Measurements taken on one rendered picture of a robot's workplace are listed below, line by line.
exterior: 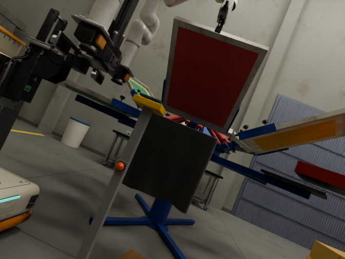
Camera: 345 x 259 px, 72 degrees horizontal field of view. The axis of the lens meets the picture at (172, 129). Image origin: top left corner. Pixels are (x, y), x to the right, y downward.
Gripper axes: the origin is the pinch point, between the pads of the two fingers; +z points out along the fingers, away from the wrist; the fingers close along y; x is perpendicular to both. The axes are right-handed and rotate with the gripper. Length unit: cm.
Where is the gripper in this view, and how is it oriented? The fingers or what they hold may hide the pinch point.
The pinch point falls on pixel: (219, 23)
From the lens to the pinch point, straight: 135.6
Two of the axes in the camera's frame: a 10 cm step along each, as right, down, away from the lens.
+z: -4.1, 8.3, -3.7
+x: 9.1, 3.8, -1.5
